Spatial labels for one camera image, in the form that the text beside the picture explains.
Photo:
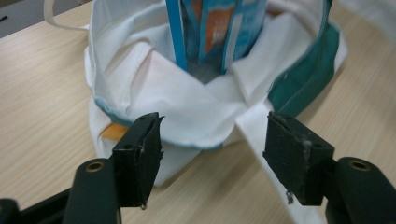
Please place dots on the blue and orange packet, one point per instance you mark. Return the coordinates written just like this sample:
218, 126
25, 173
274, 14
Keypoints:
218, 31

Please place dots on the white tote bag coloured blobs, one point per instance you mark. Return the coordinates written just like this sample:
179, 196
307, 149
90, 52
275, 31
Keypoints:
186, 109

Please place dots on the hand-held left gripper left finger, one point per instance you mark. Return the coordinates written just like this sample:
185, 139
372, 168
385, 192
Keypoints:
137, 161

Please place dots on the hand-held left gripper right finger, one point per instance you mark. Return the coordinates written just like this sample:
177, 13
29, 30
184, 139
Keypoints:
295, 158

